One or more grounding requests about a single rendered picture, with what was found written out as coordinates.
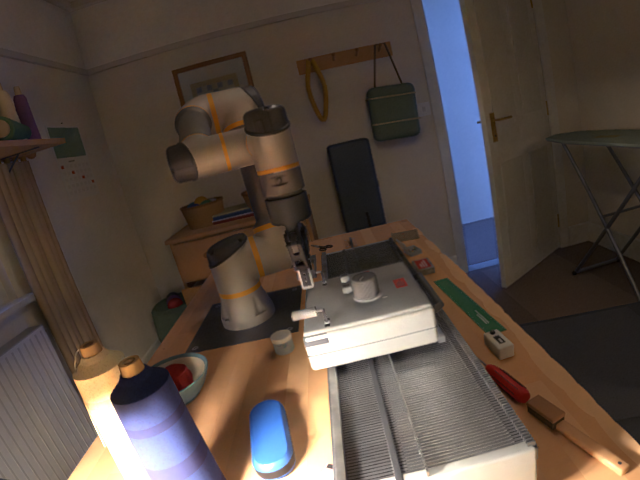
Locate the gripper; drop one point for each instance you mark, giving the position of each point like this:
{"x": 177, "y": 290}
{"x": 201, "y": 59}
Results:
{"x": 286, "y": 209}

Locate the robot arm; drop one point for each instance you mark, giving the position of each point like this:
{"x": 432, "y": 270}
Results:
{"x": 235, "y": 150}

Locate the white carriage lever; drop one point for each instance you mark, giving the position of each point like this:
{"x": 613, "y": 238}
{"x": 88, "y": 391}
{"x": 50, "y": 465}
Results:
{"x": 304, "y": 314}

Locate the small grey carriage lever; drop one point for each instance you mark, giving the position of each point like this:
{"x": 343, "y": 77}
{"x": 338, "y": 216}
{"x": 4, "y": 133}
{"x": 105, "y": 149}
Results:
{"x": 326, "y": 320}

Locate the white round stitch dial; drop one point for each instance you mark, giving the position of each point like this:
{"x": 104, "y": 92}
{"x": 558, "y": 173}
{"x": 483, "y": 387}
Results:
{"x": 365, "y": 288}

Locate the white knitting machine carriage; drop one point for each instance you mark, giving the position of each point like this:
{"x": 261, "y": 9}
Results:
{"x": 380, "y": 325}

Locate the red square carriage button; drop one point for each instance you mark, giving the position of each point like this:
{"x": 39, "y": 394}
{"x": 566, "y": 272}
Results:
{"x": 400, "y": 283}

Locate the white knitting machine bed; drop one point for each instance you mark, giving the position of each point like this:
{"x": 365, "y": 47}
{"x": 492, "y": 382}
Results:
{"x": 430, "y": 410}

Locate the black small clamp tool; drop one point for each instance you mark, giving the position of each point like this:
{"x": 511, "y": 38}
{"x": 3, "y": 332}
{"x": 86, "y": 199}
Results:
{"x": 322, "y": 247}

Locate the small white jar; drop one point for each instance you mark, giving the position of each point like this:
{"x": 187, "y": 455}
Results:
{"x": 282, "y": 343}

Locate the stack of folded fabrics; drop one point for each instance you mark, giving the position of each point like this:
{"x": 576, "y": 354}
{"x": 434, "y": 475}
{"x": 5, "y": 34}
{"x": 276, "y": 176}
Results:
{"x": 234, "y": 215}

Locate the black upright panel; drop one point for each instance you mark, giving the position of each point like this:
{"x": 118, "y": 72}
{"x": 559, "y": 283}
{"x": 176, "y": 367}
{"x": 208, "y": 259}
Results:
{"x": 356, "y": 182}

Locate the wooden dresser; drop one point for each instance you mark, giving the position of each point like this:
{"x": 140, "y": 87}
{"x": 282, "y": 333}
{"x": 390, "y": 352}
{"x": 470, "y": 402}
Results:
{"x": 192, "y": 252}

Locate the black floor mat sheet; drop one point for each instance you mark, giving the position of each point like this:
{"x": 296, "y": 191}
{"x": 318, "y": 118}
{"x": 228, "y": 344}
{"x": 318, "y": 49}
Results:
{"x": 210, "y": 330}

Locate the wicker basket with yarn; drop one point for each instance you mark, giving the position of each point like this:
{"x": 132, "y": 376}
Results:
{"x": 202, "y": 216}

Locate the small red box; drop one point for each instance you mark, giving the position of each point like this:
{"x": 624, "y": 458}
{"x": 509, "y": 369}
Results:
{"x": 423, "y": 265}

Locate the green floor bin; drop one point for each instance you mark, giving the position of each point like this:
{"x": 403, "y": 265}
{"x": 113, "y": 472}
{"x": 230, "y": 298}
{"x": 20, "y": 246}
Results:
{"x": 165, "y": 320}

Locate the teal bowl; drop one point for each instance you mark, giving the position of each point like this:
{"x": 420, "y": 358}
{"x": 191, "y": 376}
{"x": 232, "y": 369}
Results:
{"x": 197, "y": 375}

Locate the blue oval case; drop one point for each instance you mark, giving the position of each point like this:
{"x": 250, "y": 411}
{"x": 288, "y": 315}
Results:
{"x": 271, "y": 437}

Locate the green flat ruler card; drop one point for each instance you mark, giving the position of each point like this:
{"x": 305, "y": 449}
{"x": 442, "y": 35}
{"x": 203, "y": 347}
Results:
{"x": 467, "y": 304}

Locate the green hanging bag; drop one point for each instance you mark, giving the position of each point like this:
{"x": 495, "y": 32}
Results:
{"x": 392, "y": 112}

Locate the blue yarn cone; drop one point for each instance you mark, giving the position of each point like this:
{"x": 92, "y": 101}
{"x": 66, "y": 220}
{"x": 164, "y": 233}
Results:
{"x": 160, "y": 430}

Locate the white small counter box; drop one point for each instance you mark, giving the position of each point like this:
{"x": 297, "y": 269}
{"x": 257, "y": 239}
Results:
{"x": 499, "y": 344}

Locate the wood framed picture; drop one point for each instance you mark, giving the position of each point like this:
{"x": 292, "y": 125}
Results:
{"x": 186, "y": 80}

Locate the cream yarn cone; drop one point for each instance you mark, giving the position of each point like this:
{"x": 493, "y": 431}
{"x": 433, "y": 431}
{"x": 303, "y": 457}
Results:
{"x": 97, "y": 390}

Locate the white door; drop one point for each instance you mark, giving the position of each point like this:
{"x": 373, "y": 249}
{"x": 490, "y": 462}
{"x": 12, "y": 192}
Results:
{"x": 515, "y": 150}

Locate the beige curtain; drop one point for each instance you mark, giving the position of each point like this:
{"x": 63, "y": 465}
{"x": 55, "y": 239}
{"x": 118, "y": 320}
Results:
{"x": 40, "y": 250}

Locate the white radiator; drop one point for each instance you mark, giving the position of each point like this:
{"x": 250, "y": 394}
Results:
{"x": 35, "y": 400}

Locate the purple yarn cone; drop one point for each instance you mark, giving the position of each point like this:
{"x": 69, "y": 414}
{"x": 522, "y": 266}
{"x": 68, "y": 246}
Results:
{"x": 27, "y": 115}

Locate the green yarn roll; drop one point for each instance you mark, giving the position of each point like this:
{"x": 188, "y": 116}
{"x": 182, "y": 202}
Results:
{"x": 14, "y": 129}

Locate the green ironing board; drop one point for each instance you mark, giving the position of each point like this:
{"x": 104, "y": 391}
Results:
{"x": 595, "y": 138}

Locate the pale yarn cone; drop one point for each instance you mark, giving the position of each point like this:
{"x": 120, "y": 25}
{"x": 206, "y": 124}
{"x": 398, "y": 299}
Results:
{"x": 7, "y": 105}

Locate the wooden peg rail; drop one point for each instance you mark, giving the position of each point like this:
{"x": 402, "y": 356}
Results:
{"x": 345, "y": 61}

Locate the green wall notice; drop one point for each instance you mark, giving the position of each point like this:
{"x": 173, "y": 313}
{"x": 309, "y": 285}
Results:
{"x": 66, "y": 143}

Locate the wooden wall shelf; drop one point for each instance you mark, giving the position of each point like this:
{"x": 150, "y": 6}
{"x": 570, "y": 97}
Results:
{"x": 27, "y": 146}

